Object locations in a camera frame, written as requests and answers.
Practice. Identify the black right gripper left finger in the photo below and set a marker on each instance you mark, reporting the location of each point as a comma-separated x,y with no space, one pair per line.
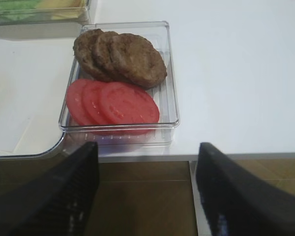
58,203

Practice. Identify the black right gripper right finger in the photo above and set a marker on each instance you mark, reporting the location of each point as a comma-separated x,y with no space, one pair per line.
237,203

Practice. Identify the orange cheese slice in container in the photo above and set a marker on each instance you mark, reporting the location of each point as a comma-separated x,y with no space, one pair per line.
63,9

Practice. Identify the clear lettuce and cheese container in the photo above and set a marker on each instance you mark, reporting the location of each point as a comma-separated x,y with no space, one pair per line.
43,16

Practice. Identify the red tomato slice back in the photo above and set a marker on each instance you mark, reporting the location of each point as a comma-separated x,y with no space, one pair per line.
74,102

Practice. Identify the red tomato slice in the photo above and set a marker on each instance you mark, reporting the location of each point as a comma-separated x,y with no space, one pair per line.
90,99
74,102
127,104

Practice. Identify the red tomato slice middle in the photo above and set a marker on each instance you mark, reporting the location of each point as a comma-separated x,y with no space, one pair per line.
90,99

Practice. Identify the red tomato slice front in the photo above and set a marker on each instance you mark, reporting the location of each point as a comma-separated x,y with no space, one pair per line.
127,104

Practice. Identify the silver metal tray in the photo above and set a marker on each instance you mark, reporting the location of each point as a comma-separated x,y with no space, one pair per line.
27,152

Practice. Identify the white parchment paper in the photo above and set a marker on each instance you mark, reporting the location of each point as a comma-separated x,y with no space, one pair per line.
27,98

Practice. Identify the brown patty back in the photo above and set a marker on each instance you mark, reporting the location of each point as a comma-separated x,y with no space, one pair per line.
82,48

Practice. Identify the brown patty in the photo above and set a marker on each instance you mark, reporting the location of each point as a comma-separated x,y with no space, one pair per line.
101,56
82,48
134,57

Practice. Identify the brown patty front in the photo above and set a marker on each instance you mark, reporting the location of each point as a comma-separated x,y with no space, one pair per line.
134,57

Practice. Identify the brown patty middle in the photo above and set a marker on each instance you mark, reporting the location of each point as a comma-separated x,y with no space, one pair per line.
101,56

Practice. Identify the green lettuce in container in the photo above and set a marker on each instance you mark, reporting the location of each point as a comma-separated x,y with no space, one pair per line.
17,10

